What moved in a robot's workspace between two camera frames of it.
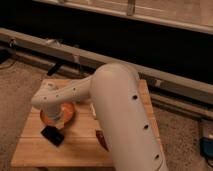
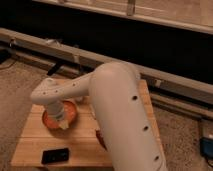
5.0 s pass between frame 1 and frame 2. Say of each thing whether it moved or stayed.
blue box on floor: stayed
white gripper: stayed
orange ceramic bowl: stayed
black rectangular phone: moved
